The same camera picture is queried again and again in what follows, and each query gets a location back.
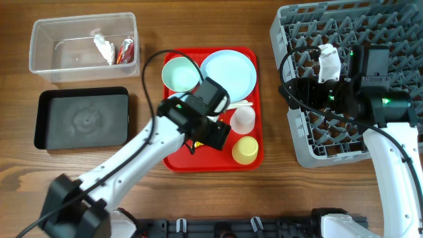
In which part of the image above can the mint green bowl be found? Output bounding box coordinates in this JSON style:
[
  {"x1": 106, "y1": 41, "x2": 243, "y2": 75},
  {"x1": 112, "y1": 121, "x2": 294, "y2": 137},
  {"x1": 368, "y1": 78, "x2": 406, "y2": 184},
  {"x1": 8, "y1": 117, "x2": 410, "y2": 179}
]
[{"x1": 161, "y1": 57, "x2": 200, "y2": 93}]

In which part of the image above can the light blue plate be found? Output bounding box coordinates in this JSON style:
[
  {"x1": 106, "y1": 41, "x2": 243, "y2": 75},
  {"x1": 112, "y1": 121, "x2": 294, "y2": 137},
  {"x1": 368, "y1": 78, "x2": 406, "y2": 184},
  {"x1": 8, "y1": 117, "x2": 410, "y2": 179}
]
[{"x1": 200, "y1": 50, "x2": 257, "y2": 102}]

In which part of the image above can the red snack wrapper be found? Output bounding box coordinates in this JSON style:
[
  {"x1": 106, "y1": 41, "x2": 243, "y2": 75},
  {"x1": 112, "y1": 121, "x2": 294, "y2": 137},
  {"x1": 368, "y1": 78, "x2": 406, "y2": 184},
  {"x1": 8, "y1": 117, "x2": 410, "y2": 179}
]
[{"x1": 116, "y1": 37, "x2": 135, "y2": 64}]

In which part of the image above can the white tissue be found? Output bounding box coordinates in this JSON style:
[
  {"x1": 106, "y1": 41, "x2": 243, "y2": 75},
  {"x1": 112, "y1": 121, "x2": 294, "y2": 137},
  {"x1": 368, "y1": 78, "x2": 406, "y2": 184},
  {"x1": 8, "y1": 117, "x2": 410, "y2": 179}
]
[{"x1": 93, "y1": 34, "x2": 115, "y2": 65}]

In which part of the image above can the yellow candy wrapper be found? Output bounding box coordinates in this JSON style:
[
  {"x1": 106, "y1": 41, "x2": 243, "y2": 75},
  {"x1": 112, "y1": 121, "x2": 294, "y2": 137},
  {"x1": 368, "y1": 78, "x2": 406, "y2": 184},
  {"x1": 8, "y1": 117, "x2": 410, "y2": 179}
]
[{"x1": 194, "y1": 141, "x2": 203, "y2": 147}]

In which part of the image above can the light blue bowl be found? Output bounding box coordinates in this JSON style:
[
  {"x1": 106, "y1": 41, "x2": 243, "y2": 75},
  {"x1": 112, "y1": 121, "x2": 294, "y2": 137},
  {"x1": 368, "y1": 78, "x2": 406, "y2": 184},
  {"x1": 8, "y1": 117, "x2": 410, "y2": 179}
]
[{"x1": 168, "y1": 93, "x2": 188, "y2": 101}]

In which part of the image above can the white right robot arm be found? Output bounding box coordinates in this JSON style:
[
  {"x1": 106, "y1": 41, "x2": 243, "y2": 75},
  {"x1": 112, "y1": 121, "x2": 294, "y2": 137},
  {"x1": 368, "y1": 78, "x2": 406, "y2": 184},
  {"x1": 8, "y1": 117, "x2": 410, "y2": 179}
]
[{"x1": 280, "y1": 78, "x2": 422, "y2": 237}]

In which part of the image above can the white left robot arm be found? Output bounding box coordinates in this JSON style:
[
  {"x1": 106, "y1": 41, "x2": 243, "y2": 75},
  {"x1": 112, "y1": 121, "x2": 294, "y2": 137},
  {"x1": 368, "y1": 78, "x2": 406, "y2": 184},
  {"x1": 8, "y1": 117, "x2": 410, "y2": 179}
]
[{"x1": 37, "y1": 95, "x2": 230, "y2": 237}]

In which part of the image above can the grey dishwasher rack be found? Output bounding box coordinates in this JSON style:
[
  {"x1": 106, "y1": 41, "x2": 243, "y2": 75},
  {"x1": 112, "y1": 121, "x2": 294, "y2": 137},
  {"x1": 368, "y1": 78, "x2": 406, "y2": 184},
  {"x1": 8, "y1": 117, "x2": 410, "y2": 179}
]
[{"x1": 270, "y1": 1, "x2": 422, "y2": 168}]

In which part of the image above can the red plastic tray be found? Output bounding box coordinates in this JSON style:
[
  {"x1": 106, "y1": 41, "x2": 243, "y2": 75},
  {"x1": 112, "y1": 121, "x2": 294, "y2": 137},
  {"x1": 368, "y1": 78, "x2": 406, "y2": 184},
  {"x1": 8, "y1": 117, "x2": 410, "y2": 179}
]
[{"x1": 163, "y1": 46, "x2": 264, "y2": 173}]

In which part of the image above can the white plastic fork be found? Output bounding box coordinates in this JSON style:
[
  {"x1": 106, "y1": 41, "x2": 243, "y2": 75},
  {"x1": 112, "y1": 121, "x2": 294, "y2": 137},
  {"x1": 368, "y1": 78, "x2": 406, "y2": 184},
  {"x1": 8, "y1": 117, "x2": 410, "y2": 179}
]
[{"x1": 227, "y1": 101, "x2": 253, "y2": 110}]

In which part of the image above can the yellow plastic cup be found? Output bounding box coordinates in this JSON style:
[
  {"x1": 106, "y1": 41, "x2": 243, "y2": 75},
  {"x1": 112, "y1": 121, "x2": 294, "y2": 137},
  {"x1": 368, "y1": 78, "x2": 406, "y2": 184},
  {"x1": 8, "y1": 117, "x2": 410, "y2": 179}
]
[{"x1": 232, "y1": 136, "x2": 258, "y2": 165}]

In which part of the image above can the black plastic bin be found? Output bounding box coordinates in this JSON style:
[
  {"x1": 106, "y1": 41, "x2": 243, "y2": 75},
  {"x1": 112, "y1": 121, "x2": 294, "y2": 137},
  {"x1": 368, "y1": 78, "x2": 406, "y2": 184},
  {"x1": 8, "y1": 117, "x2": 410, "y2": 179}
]
[{"x1": 34, "y1": 87, "x2": 130, "y2": 150}]

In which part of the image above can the clear plastic bin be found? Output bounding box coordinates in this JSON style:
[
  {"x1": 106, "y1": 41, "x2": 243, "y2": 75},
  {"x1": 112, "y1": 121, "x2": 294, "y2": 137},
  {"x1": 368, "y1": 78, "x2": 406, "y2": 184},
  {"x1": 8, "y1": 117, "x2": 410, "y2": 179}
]
[{"x1": 28, "y1": 12, "x2": 141, "y2": 83}]

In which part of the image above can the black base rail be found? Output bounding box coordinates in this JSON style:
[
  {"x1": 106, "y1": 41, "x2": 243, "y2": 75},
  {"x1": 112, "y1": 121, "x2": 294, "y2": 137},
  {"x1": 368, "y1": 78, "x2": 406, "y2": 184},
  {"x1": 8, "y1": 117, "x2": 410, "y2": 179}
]
[{"x1": 139, "y1": 216, "x2": 320, "y2": 238}]

